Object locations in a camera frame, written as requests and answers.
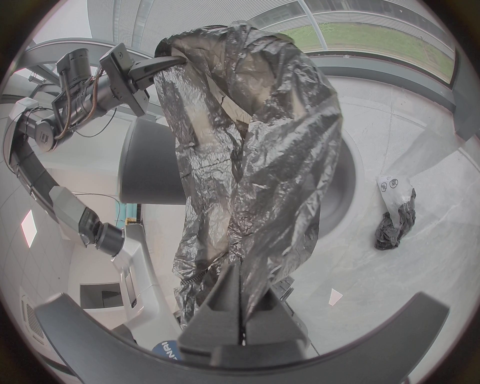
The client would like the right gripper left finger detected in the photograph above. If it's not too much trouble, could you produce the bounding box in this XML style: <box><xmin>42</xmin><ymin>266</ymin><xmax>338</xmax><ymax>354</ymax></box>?
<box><xmin>177</xmin><ymin>260</ymin><xmax>241</xmax><ymax>347</ymax></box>

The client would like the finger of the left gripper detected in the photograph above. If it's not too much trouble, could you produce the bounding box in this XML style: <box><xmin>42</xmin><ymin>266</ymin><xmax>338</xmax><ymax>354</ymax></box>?
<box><xmin>129</xmin><ymin>54</ymin><xmax>187</xmax><ymax>91</ymax></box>

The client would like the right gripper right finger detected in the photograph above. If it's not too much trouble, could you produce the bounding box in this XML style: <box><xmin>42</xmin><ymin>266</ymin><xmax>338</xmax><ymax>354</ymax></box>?
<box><xmin>240</xmin><ymin>262</ymin><xmax>310</xmax><ymax>346</ymax></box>

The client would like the black plastic bag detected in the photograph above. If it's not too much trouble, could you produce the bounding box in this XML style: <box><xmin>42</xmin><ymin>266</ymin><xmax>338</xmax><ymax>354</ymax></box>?
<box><xmin>154</xmin><ymin>20</ymin><xmax>344</xmax><ymax>331</ymax></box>

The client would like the clear printed wrapper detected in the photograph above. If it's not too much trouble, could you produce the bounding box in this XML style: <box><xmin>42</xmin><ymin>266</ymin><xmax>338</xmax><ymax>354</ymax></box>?
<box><xmin>376</xmin><ymin>173</ymin><xmax>414</xmax><ymax>230</ymax></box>

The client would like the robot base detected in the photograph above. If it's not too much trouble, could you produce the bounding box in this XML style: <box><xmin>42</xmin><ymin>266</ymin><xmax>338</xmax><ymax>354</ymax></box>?
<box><xmin>110</xmin><ymin>223</ymin><xmax>319</xmax><ymax>364</ymax></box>

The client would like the crumpled black plastic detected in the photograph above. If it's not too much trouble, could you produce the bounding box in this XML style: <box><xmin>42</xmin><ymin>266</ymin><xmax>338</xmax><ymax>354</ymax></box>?
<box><xmin>374</xmin><ymin>187</ymin><xmax>418</xmax><ymax>251</ymax></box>

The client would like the white trash bin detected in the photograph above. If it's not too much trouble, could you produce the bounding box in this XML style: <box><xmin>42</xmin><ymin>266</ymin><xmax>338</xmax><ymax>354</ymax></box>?
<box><xmin>317</xmin><ymin>129</ymin><xmax>367</xmax><ymax>244</ymax></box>

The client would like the dark grey round chair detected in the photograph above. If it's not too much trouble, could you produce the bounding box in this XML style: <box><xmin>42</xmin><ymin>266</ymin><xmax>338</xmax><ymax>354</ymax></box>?
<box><xmin>117</xmin><ymin>118</ymin><xmax>188</xmax><ymax>206</ymax></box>

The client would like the window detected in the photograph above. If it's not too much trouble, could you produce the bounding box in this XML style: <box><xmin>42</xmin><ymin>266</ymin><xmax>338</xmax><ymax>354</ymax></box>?
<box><xmin>87</xmin><ymin>0</ymin><xmax>480</xmax><ymax>141</ymax></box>

